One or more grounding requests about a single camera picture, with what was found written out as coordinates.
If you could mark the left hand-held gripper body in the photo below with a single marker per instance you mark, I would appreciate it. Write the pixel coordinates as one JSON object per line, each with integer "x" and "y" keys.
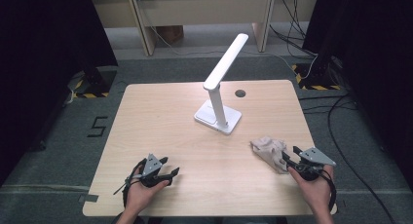
{"x": 152, "y": 167}

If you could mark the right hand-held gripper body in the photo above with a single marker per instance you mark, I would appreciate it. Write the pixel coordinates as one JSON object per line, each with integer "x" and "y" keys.
{"x": 316, "y": 157}

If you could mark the beige cloth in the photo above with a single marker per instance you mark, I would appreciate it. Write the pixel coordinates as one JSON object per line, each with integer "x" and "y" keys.
{"x": 269, "y": 151}

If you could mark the white desk lamp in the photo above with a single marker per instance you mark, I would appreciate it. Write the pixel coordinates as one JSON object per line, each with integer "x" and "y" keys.
{"x": 217, "y": 117}

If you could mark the person's left hand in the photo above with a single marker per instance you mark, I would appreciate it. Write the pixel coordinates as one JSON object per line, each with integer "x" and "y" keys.
{"x": 139, "y": 196}

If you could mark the person's right hand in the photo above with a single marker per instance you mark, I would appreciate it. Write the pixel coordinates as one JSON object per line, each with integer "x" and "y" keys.
{"x": 316, "y": 193}

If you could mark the person's dark clothing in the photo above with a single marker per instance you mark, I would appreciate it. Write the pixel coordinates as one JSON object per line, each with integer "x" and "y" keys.
{"x": 211, "y": 220}

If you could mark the black striped stand base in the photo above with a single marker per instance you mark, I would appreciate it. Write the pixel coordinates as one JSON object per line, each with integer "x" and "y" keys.
{"x": 316, "y": 81}
{"x": 94, "y": 84}

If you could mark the black round table grommet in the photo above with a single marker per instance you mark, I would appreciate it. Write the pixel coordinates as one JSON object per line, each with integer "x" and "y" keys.
{"x": 240, "y": 93}

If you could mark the black curtain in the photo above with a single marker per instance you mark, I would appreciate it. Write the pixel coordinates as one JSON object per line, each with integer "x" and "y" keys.
{"x": 42, "y": 71}
{"x": 373, "y": 55}

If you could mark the brown cardboard box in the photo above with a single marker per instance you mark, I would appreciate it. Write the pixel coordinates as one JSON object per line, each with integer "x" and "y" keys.
{"x": 170, "y": 34}

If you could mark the beige wooden desk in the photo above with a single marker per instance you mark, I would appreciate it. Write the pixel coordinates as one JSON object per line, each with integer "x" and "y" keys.
{"x": 207, "y": 13}

